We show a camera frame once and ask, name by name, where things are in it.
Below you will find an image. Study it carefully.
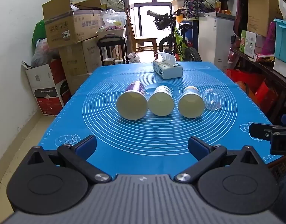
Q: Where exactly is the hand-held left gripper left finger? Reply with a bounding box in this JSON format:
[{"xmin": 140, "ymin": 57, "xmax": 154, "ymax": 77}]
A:
[{"xmin": 24, "ymin": 135, "xmax": 112, "ymax": 184}]

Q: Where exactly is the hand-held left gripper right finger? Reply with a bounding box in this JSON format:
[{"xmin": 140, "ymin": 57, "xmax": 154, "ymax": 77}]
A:
[{"xmin": 175, "ymin": 136, "xmax": 268, "ymax": 183}]

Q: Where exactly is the white printed paper cup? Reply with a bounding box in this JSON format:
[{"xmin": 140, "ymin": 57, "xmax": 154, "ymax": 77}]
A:
[
  {"xmin": 148, "ymin": 85, "xmax": 175, "ymax": 116},
  {"xmin": 178, "ymin": 86, "xmax": 205, "ymax": 118}
]

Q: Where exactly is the purple printed paper cup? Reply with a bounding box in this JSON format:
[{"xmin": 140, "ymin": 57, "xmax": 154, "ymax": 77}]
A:
[{"xmin": 116, "ymin": 80, "xmax": 148, "ymax": 120}]

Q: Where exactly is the red gift box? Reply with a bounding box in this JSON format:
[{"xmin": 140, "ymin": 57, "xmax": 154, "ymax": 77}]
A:
[{"xmin": 253, "ymin": 80, "xmax": 278, "ymax": 112}]

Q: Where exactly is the dark wooden shelf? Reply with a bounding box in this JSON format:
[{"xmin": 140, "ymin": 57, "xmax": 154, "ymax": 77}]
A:
[{"xmin": 229, "ymin": 47, "xmax": 286, "ymax": 127}]

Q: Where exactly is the blue silicone baking mat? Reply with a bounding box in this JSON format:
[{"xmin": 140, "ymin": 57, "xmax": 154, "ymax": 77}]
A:
[{"xmin": 38, "ymin": 61, "xmax": 282, "ymax": 181}]

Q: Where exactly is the red paper bag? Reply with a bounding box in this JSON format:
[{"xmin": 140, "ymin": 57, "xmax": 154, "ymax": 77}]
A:
[{"xmin": 226, "ymin": 69, "xmax": 260, "ymax": 85}]

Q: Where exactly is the small brown cardboard box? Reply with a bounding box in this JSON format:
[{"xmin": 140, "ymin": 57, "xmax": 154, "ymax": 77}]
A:
[{"xmin": 63, "ymin": 73, "xmax": 93, "ymax": 96}]

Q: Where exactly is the white and red carton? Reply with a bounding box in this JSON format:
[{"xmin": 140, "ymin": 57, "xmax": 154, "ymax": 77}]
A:
[{"xmin": 21, "ymin": 59, "xmax": 72, "ymax": 117}]

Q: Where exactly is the teal plastic bin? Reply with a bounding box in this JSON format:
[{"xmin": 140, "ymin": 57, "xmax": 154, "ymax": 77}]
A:
[{"xmin": 273, "ymin": 18, "xmax": 286, "ymax": 60}]

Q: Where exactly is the white tissue box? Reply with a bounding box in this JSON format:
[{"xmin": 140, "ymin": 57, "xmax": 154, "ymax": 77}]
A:
[{"xmin": 153, "ymin": 53, "xmax": 183, "ymax": 80}]

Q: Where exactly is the pink mesh bag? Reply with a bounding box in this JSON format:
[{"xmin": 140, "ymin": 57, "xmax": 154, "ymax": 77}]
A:
[{"xmin": 262, "ymin": 21, "xmax": 277, "ymax": 55}]

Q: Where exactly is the green and white box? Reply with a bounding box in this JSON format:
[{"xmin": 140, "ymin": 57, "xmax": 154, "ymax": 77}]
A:
[{"xmin": 240, "ymin": 29, "xmax": 266, "ymax": 59}]

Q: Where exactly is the large brown cardboard box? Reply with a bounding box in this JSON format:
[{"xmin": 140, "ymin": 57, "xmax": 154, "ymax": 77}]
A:
[{"xmin": 59, "ymin": 36, "xmax": 103, "ymax": 75}]

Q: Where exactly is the white chest freezer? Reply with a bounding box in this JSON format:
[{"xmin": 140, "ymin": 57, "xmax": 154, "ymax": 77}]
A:
[{"xmin": 198, "ymin": 12, "xmax": 237, "ymax": 72}]

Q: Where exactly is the crumpled white plastic bag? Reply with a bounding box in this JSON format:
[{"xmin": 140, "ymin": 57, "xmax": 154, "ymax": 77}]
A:
[{"xmin": 128, "ymin": 52, "xmax": 141, "ymax": 63}]

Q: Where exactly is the black trolley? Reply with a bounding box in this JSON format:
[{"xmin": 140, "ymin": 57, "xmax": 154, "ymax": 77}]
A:
[{"xmin": 97, "ymin": 34, "xmax": 128, "ymax": 66}]

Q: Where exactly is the clear bag of red things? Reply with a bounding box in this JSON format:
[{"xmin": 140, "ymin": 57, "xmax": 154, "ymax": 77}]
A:
[{"xmin": 31, "ymin": 38, "xmax": 61, "ymax": 68}]

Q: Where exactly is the green bicycle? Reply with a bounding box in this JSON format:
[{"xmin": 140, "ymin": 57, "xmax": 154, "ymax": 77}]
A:
[{"xmin": 146, "ymin": 8, "xmax": 202, "ymax": 62}]

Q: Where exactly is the tall brown cardboard box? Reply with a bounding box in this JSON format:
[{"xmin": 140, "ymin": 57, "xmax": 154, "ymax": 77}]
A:
[{"xmin": 247, "ymin": 0, "xmax": 284, "ymax": 38}]

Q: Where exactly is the wooden chair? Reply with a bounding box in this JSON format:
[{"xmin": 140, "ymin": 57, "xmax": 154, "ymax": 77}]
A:
[{"xmin": 126, "ymin": 7, "xmax": 159, "ymax": 53}]

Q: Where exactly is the dark red hanging bag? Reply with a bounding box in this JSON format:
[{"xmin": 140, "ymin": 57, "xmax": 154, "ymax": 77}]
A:
[{"xmin": 233, "ymin": 0, "xmax": 251, "ymax": 38}]

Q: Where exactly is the open cardboard box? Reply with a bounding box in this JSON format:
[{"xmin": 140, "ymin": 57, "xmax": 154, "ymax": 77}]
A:
[{"xmin": 42, "ymin": 0, "xmax": 104, "ymax": 49}]

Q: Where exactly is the green bag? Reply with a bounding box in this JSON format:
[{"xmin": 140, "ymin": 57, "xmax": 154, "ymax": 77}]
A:
[{"xmin": 32, "ymin": 19, "xmax": 48, "ymax": 44}]

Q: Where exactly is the clear bag of packets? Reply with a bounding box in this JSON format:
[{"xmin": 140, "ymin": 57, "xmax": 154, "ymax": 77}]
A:
[{"xmin": 98, "ymin": 11, "xmax": 128, "ymax": 32}]

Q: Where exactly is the floral fabric bag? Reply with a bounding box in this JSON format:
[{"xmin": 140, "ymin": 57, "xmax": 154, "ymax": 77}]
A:
[{"xmin": 183, "ymin": 0, "xmax": 216, "ymax": 19}]

